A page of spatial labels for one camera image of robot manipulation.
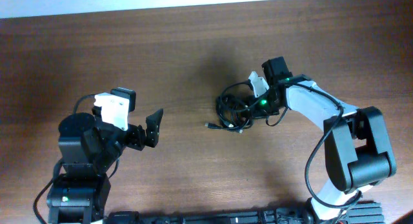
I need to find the thin black USB cable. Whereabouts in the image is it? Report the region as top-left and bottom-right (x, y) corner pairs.
(205, 101), (252, 134)

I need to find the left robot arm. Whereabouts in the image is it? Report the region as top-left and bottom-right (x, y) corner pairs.
(46, 107), (163, 223)

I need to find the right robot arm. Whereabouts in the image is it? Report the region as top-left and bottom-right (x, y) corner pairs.
(247, 57), (397, 223)

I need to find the thick black HDMI cable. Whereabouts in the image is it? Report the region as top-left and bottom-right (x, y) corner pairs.
(215, 93), (256, 131)

